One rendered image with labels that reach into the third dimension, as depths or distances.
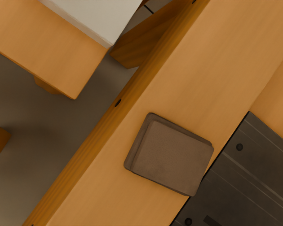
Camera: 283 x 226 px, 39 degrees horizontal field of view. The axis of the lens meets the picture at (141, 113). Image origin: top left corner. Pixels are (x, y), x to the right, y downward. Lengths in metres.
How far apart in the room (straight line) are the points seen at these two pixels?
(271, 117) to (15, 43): 0.38
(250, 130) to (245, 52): 0.11
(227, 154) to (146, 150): 0.13
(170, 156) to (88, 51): 0.18
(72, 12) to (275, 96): 0.32
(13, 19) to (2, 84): 0.86
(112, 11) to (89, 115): 0.92
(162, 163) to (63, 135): 0.93
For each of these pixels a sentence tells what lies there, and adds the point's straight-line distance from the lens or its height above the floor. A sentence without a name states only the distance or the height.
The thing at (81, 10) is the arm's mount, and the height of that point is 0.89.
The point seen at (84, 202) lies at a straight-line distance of 0.52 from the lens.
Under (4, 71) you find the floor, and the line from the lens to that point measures 1.40.
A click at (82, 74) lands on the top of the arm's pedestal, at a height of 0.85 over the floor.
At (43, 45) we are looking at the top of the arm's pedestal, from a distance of 0.55.
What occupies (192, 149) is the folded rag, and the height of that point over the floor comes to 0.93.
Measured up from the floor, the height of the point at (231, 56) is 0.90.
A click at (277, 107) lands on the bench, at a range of 0.62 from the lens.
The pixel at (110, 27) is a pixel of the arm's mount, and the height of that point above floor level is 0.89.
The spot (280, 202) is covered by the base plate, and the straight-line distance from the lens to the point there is 0.62.
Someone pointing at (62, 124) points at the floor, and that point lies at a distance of 1.40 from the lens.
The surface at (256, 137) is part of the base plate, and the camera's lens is 0.58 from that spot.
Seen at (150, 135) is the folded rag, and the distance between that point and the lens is 0.49.
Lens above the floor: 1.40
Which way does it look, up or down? 75 degrees down
